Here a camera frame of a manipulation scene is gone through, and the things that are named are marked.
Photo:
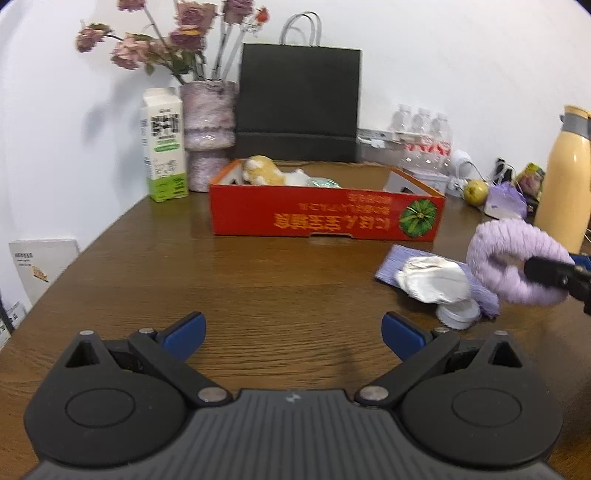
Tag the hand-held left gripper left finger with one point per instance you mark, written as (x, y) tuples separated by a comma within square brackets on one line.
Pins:
[(187, 334)]

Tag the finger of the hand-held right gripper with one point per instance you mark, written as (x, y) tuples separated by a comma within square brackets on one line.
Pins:
[(558, 274), (582, 260)]

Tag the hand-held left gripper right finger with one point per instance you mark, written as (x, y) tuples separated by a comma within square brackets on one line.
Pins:
[(401, 337)]

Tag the orange cardboard box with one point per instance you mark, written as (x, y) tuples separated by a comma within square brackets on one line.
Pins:
[(323, 217)]

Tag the white round lid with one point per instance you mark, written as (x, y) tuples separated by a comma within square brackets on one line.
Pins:
[(457, 316)]

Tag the crumpled white tissue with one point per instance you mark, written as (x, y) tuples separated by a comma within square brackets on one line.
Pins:
[(434, 279)]

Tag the purple cloth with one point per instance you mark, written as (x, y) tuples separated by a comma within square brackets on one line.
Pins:
[(392, 267)]

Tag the yellow insulated bottle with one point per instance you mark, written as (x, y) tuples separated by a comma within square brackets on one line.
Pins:
[(565, 184)]

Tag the purple tissue pack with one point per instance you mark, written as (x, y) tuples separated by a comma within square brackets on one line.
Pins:
[(505, 203)]

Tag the dark snack packet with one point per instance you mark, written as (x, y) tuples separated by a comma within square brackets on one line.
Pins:
[(531, 182)]

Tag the yellow green apple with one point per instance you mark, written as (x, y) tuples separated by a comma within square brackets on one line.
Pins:
[(476, 191)]

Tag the black device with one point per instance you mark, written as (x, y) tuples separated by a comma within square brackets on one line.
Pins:
[(502, 170)]

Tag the white mini fan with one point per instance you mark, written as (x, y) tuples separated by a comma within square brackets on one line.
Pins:
[(461, 164)]

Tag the floral print tin box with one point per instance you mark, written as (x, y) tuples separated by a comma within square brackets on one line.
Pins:
[(434, 182)]

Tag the white booklet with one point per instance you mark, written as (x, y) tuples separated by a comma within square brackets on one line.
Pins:
[(41, 267)]

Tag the green foil packet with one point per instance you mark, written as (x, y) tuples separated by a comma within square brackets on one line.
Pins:
[(325, 183)]

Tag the beige plush toy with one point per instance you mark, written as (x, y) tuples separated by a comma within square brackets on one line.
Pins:
[(261, 170)]

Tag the clear water bottle red label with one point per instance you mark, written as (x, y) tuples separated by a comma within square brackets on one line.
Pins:
[(400, 120), (421, 124), (441, 134)]

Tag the white green milk carton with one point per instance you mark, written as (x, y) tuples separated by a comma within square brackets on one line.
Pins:
[(164, 147)]

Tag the small white open carton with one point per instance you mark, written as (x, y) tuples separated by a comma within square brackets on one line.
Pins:
[(381, 137)]

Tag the pink mottled glass vase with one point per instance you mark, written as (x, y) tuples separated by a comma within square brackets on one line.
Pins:
[(207, 120)]

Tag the black paper bag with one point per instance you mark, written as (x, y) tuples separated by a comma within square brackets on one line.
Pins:
[(298, 101)]

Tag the dried rose bouquet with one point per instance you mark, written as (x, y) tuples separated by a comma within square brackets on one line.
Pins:
[(138, 46)]

